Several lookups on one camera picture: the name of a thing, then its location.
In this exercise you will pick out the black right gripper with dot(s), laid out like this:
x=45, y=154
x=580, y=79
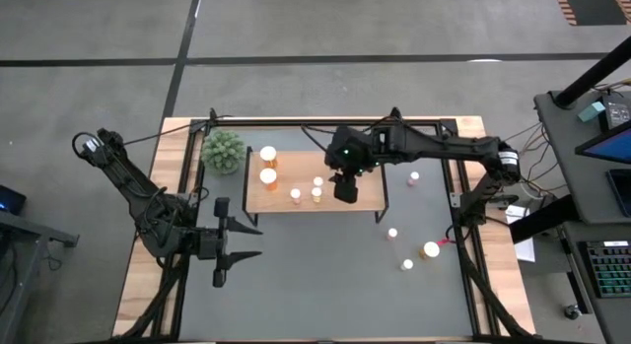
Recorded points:
x=350, y=157

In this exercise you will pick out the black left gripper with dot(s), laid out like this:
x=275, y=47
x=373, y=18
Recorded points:
x=221, y=243

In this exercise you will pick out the small pink medicine bottle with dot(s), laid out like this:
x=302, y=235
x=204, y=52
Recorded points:
x=413, y=178
x=295, y=194
x=392, y=233

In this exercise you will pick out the large orange medicine bottle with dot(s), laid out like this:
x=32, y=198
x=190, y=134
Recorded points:
x=267, y=178
x=430, y=250
x=267, y=154

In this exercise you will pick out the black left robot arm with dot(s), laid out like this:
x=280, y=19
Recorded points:
x=123, y=176

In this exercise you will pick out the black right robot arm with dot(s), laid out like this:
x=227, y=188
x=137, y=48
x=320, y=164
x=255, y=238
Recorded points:
x=443, y=144

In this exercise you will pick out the wooden shelf black metal legs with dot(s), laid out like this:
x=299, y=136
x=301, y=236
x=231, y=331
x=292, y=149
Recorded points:
x=301, y=166

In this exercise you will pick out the green plant in patterned pot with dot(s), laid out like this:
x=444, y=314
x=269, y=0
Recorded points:
x=223, y=149

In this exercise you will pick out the small red tag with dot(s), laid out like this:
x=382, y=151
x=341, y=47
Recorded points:
x=446, y=242

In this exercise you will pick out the black table clamp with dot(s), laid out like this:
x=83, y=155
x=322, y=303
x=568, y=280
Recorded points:
x=503, y=201

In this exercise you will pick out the white paper sheet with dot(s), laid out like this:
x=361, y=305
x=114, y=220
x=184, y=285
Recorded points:
x=522, y=235

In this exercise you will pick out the black desk support beam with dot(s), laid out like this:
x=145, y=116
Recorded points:
x=542, y=218

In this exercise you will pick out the grey side desk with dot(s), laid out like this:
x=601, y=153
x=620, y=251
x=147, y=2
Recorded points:
x=562, y=137

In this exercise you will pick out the grey metal cart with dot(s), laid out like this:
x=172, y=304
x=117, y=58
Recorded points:
x=20, y=260

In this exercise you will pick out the black device blue light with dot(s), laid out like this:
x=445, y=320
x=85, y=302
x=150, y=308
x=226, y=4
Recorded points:
x=10, y=200

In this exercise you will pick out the small teal box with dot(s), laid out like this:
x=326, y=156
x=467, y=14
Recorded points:
x=591, y=111

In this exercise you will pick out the black slanted pole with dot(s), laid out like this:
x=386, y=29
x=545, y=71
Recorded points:
x=591, y=75

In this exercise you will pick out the blue lit screen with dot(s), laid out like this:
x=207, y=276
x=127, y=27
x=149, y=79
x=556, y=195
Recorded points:
x=611, y=147

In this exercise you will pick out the black power adapter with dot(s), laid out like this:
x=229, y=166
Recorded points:
x=616, y=111

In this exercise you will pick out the caster wheel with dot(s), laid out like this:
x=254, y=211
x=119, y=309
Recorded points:
x=573, y=312

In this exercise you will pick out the black tablet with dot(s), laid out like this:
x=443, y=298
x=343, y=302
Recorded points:
x=622, y=191

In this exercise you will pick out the backlit keyboard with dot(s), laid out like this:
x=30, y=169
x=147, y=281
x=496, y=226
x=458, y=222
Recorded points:
x=609, y=267

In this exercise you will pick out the black mat orange striped edge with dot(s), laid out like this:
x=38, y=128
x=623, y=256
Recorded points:
x=591, y=6

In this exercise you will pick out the black frame clamp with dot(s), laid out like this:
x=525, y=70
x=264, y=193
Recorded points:
x=396, y=113
x=213, y=115

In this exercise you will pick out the black metal table frame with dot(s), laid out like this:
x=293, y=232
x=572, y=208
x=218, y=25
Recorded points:
x=276, y=122

